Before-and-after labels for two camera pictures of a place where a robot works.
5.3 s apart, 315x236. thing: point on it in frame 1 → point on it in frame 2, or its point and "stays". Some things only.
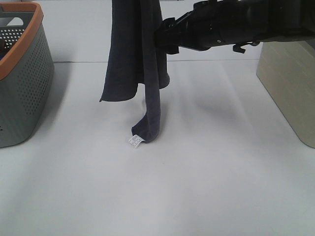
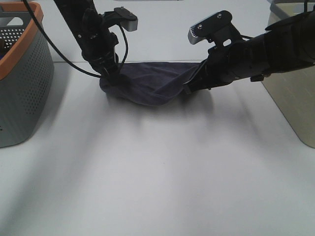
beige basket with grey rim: x=286 y=71 stays
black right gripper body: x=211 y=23 → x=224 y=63
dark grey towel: x=134 y=58 → x=145 y=84
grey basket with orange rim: x=27 y=82 stays
